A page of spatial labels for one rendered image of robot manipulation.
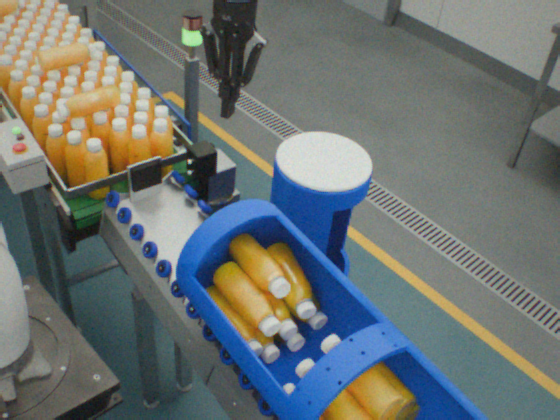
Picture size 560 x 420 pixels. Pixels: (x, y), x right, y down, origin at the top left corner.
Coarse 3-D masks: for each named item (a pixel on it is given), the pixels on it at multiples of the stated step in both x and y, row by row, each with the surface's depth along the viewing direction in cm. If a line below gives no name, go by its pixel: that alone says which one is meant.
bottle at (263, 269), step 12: (240, 240) 139; (252, 240) 139; (240, 252) 137; (252, 252) 135; (264, 252) 135; (240, 264) 137; (252, 264) 133; (264, 264) 132; (276, 264) 133; (252, 276) 133; (264, 276) 131; (276, 276) 130; (264, 288) 132
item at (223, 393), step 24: (168, 192) 182; (144, 216) 174; (168, 216) 175; (192, 216) 176; (120, 240) 172; (144, 240) 167; (168, 240) 168; (120, 264) 193; (144, 288) 164; (168, 312) 156; (192, 336) 149; (192, 360) 150; (216, 384) 143; (240, 408) 137
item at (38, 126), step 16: (16, 16) 230; (48, 16) 232; (64, 32) 227; (16, 48) 213; (0, 64) 203; (32, 64) 207; (80, 64) 206; (0, 80) 205; (16, 80) 196; (48, 80) 198; (80, 80) 202; (96, 80) 200; (16, 96) 198; (32, 112) 191; (48, 112) 184; (32, 128) 185
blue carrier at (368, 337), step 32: (224, 224) 130; (256, 224) 143; (288, 224) 135; (192, 256) 131; (224, 256) 143; (320, 256) 128; (192, 288) 131; (320, 288) 143; (352, 288) 123; (224, 320) 124; (352, 320) 136; (384, 320) 117; (288, 352) 140; (320, 352) 139; (352, 352) 108; (384, 352) 109; (416, 352) 112; (256, 384) 120; (320, 384) 107; (416, 384) 124; (448, 384) 108; (288, 416) 112; (448, 416) 119; (480, 416) 103
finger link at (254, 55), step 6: (258, 42) 107; (258, 48) 108; (252, 54) 109; (258, 54) 110; (252, 60) 110; (258, 60) 112; (246, 66) 111; (252, 66) 111; (246, 72) 112; (252, 72) 113; (246, 78) 112; (240, 84) 113
